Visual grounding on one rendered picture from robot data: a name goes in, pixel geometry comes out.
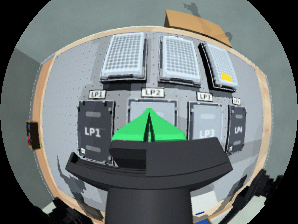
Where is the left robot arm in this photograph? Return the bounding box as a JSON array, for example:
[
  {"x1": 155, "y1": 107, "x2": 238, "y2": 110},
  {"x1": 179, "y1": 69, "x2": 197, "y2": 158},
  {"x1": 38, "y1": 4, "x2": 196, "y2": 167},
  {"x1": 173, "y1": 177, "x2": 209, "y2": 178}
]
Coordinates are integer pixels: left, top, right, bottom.
[{"x1": 33, "y1": 200, "x2": 81, "y2": 224}]

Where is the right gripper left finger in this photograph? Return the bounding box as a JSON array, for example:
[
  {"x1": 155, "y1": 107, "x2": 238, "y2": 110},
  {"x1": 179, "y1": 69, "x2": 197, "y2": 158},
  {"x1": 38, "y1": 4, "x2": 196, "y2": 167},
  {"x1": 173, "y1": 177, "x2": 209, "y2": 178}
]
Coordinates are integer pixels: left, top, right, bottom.
[{"x1": 112, "y1": 108, "x2": 149, "y2": 141}]

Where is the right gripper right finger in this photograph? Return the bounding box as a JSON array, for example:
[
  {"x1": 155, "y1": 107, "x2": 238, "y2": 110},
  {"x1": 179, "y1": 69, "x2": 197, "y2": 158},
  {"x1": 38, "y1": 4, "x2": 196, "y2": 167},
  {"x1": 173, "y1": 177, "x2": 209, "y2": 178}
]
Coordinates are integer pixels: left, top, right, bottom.
[{"x1": 149, "y1": 108, "x2": 186, "y2": 141}]

